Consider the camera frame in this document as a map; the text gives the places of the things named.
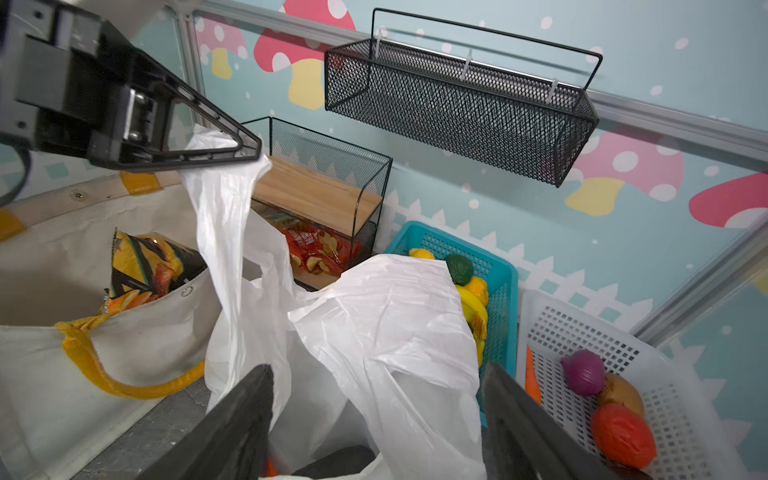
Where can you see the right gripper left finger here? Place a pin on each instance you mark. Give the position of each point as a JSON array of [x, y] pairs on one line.
[[231, 440]]

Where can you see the brown potato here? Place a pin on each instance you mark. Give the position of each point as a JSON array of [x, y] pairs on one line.
[[619, 391]]

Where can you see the teal plastic fruit basket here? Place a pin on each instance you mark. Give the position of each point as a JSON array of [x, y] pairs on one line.
[[500, 275]]

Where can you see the yellow lemon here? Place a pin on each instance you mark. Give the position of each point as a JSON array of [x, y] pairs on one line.
[[421, 254]]

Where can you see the white canvas tote bag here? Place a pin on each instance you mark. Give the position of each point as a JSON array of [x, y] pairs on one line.
[[72, 378]]

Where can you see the purple onion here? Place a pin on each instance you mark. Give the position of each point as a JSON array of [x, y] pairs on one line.
[[584, 373]]

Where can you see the green avocado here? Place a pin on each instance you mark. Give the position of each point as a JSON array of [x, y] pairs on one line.
[[461, 269]]

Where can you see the black wire snack shelf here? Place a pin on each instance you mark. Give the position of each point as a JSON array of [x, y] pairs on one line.
[[321, 180]]

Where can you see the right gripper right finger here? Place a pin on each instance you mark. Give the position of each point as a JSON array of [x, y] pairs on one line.
[[526, 441]]

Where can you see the black mesh wall basket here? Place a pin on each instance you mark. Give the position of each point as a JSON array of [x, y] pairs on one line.
[[453, 93]]

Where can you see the red tomato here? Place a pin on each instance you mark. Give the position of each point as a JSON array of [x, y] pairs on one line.
[[623, 436]]

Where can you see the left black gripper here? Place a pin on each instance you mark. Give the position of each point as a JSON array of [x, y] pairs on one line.
[[71, 84]]

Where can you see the gold black snack bag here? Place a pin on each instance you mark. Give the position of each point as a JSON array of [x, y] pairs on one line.
[[147, 267]]

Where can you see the white plastic vegetable basket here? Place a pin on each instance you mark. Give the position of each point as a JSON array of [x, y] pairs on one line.
[[691, 441]]

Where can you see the white plastic grocery bag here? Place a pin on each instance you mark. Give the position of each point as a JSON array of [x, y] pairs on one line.
[[384, 355]]

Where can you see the red snack bag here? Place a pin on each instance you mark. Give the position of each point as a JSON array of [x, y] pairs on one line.
[[317, 250]]

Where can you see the yellow banana bunch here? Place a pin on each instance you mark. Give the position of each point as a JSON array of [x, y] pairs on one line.
[[476, 317]]

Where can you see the orange carrot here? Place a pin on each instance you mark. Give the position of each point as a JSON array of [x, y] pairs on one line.
[[531, 382]]

